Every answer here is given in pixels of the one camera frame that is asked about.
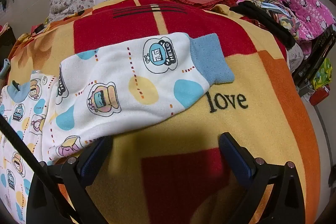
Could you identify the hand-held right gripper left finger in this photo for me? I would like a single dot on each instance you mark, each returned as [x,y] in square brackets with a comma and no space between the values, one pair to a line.
[94,159]

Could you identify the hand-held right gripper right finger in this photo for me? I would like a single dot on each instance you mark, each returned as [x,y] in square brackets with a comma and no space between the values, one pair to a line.
[236,158]

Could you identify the white cartoon print baby top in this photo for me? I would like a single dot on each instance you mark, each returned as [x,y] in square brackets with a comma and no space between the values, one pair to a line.
[123,82]

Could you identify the pile of colourful clothes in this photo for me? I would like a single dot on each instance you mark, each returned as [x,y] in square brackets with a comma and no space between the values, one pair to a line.
[281,14]

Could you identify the red yellow orange printed blanket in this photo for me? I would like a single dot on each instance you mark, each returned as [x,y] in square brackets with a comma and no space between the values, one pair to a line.
[199,124]

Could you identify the red box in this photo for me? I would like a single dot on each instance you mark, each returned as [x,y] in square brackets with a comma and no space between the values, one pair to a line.
[320,96]

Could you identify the grey cloth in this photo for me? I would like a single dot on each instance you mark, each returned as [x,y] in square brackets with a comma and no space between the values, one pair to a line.
[296,56]

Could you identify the green bag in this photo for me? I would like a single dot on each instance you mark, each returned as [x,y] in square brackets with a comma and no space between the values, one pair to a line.
[322,73]

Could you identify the dark rack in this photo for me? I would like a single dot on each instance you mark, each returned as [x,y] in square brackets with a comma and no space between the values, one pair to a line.
[315,56]

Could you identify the black cloth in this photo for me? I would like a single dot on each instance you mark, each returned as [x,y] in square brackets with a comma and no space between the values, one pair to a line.
[273,27]

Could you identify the red cloth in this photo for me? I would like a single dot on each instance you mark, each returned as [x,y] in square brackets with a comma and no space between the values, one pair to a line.
[36,29]

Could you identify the dark wooden cabinet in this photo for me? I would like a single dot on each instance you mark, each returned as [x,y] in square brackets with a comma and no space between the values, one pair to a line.
[6,40]

